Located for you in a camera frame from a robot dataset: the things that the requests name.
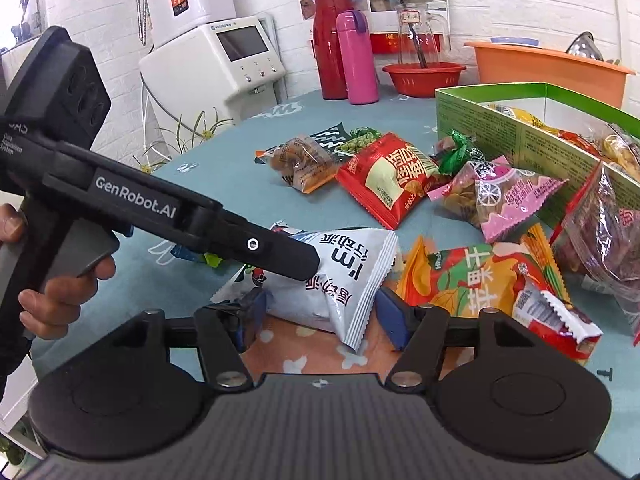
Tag stacked bowls with blue lid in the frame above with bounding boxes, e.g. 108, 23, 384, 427
490, 36, 540, 48

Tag small green candy pack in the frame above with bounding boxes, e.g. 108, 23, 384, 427
432, 130, 485, 177

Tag green cardboard box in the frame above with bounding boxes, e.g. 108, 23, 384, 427
435, 82, 639, 226

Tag orange apple chips bag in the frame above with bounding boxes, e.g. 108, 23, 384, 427
396, 223, 602, 364

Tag red potato chips bag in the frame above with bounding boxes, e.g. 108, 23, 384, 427
336, 132, 449, 230

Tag person's left hand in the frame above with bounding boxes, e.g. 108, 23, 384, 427
0, 202, 117, 342

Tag clear brown pastry pack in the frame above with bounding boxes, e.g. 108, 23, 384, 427
255, 136, 340, 194

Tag clear red-edged jujube bag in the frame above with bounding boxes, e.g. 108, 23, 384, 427
551, 162, 639, 344

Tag pink thermos bottle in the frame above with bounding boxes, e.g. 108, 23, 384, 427
336, 10, 380, 105

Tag white blue snack bag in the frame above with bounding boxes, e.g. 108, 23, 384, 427
212, 221, 400, 351

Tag dark red thermos jug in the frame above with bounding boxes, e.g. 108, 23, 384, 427
312, 0, 354, 100

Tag red checkered noodle snack bag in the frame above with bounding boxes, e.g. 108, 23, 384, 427
558, 130, 600, 157

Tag white countertop water dispenser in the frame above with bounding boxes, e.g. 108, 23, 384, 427
140, 15, 286, 159

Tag orange plastic basin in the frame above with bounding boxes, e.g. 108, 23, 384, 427
464, 41, 637, 108

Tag pink dried fruit snack bag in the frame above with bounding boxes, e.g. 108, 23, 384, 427
427, 157, 567, 243

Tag yellow biscuit snack bag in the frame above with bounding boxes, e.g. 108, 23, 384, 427
598, 122, 640, 181

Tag red plastic basket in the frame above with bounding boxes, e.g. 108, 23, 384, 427
383, 62, 466, 99

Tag yellow corn snack pack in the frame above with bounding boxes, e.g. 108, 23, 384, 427
486, 104, 560, 136

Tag steel bowl in basin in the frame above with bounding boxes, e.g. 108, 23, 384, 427
566, 32, 602, 61

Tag green peas snack bag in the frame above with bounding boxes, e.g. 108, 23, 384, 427
310, 122, 383, 162

